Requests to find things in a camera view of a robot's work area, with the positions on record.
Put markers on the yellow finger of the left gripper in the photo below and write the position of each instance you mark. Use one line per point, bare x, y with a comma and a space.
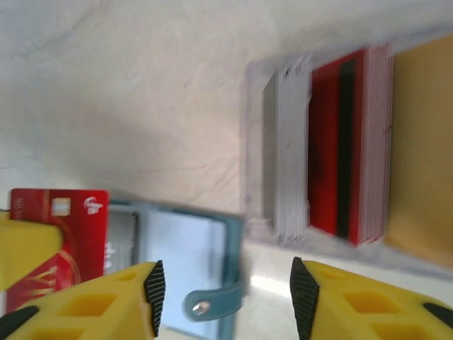
24, 244

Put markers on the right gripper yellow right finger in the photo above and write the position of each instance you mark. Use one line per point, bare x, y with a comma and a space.
354, 311

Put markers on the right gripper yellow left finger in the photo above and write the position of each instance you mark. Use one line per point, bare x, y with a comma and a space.
88, 311

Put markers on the red credit card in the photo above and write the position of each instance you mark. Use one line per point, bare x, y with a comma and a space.
81, 226

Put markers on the blue leather card holder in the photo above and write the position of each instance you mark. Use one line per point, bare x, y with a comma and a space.
184, 248

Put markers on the clear acrylic card box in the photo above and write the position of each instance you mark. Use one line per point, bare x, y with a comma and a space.
255, 141

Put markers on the red card stack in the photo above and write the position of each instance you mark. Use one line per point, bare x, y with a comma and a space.
325, 141

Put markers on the gold card stack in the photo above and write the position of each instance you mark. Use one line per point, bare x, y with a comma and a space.
421, 141

